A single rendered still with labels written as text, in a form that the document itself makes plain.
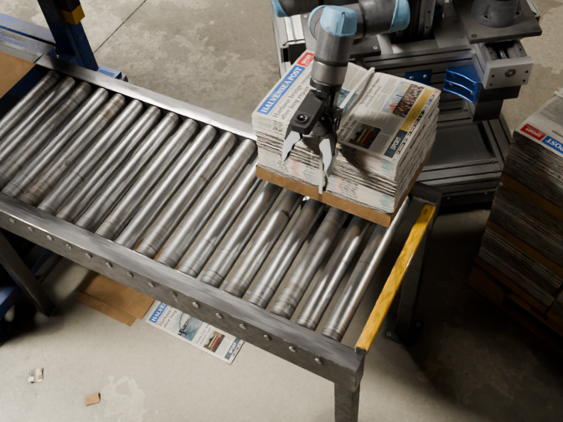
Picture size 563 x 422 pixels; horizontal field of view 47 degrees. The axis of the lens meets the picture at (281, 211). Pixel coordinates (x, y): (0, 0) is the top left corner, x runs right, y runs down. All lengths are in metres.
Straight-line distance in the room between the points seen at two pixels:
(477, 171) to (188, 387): 1.31
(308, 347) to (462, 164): 1.27
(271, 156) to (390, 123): 0.31
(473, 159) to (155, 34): 1.81
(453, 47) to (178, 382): 1.45
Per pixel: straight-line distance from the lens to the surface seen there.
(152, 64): 3.40
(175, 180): 1.79
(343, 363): 1.47
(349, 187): 1.58
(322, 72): 1.40
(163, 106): 1.99
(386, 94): 1.63
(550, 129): 1.89
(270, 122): 1.56
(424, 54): 2.20
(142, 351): 2.45
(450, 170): 2.52
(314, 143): 1.53
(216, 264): 1.61
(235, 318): 1.53
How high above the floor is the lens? 2.15
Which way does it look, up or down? 54 degrees down
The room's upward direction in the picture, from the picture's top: 7 degrees counter-clockwise
